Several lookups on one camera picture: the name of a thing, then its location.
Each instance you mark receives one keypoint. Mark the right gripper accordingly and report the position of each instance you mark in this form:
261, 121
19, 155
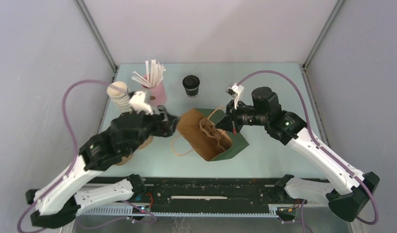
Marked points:
226, 124

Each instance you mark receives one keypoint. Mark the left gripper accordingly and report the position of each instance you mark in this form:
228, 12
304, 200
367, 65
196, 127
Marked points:
163, 127

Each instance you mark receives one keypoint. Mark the single brown cup carrier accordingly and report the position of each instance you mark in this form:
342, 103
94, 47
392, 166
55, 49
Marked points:
219, 138

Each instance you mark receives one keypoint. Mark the green paper bag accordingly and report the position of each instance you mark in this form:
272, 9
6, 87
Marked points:
197, 127

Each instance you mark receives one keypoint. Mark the black cup lid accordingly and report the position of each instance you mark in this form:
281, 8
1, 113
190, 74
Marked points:
191, 82

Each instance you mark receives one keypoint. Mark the black sleeved paper cup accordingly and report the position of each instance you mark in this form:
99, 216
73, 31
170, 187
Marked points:
192, 93

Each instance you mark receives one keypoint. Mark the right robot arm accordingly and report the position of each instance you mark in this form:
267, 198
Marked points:
348, 189

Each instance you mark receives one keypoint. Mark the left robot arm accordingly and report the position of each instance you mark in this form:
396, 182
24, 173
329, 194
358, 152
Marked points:
60, 203

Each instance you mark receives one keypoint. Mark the brown cardboard cup carrier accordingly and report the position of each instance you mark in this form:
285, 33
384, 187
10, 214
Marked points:
126, 159

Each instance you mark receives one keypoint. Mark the stack of paper cups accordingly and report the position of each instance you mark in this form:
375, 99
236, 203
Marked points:
119, 94

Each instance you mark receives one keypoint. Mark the white wrapped straws bundle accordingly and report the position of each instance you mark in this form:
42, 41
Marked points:
154, 74

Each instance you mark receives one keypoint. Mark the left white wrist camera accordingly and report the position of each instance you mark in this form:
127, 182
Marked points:
139, 102

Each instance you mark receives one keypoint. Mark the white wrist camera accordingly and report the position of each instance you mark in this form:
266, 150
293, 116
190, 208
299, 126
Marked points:
235, 91
139, 102

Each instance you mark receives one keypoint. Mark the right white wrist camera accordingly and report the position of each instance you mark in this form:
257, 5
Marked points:
235, 91

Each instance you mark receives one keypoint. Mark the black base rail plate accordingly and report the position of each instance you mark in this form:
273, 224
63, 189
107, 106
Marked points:
225, 196

